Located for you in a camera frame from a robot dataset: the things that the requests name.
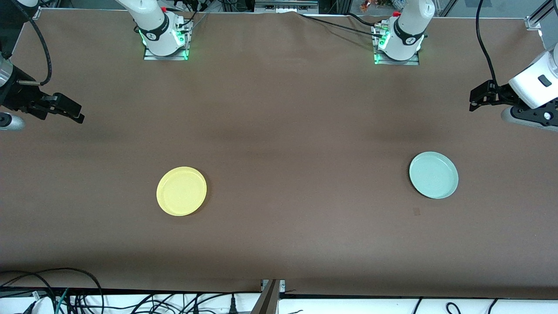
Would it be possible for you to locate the pale green plate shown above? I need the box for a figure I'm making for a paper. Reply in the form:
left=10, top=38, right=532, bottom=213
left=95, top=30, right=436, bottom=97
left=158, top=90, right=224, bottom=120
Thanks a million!
left=408, top=151, right=459, bottom=200

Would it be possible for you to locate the yellow plate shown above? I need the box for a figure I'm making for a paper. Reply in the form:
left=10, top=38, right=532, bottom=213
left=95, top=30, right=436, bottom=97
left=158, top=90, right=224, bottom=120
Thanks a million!
left=156, top=166, right=208, bottom=217

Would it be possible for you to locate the colourful background object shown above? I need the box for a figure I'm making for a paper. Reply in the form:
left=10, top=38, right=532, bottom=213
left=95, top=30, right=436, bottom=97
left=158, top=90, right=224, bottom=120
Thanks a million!
left=360, top=0, right=393, bottom=12

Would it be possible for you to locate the grey background device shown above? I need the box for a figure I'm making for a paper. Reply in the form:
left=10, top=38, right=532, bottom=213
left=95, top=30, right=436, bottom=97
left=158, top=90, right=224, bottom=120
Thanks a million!
left=254, top=0, right=319, bottom=14

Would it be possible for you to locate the brown table cover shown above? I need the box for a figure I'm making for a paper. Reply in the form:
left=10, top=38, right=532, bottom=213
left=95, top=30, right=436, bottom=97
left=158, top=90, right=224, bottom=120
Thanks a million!
left=0, top=9, right=558, bottom=300

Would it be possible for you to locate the aluminium profile strut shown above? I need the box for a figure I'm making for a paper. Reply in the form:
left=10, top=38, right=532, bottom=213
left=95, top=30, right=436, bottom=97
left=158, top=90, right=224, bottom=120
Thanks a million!
left=255, top=279, right=286, bottom=314

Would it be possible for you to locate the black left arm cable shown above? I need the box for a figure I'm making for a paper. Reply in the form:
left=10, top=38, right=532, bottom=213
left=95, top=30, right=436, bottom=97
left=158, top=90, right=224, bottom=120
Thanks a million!
left=476, top=0, right=498, bottom=88

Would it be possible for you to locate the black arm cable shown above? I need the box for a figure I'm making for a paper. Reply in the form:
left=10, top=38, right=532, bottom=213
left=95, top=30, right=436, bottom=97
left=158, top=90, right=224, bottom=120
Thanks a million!
left=9, top=0, right=53, bottom=86
left=476, top=0, right=498, bottom=88

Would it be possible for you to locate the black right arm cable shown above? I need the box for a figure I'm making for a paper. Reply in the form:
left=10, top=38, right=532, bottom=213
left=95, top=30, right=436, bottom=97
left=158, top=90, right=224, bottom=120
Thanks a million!
left=9, top=0, right=53, bottom=86

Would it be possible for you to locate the aluminium frame corner bracket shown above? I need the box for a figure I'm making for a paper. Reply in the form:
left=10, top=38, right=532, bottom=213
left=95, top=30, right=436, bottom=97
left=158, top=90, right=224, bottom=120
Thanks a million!
left=525, top=0, right=558, bottom=31

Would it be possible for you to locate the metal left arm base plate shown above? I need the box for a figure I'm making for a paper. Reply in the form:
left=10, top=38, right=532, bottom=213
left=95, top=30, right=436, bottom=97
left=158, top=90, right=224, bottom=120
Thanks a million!
left=373, top=25, right=420, bottom=66

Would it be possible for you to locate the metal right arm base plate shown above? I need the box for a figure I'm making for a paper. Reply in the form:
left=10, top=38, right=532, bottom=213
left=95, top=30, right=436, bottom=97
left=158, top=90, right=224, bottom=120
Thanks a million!
left=144, top=20, right=193, bottom=61

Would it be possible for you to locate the short black table cable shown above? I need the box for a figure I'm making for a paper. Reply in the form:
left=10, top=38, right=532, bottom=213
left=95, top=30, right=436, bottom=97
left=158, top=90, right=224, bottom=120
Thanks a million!
left=347, top=12, right=385, bottom=27

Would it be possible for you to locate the looping black floor cable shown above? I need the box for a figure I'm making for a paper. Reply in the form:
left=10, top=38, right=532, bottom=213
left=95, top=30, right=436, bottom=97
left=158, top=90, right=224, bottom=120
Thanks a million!
left=0, top=267, right=105, bottom=314

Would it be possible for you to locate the long black table cable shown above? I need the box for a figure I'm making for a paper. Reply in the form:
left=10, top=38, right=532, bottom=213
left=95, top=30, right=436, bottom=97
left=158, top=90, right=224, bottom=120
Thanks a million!
left=299, top=12, right=378, bottom=35

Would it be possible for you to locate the green cable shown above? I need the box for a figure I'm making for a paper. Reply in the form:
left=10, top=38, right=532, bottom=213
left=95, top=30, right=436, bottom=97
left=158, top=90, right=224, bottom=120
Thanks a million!
left=54, top=288, right=70, bottom=314

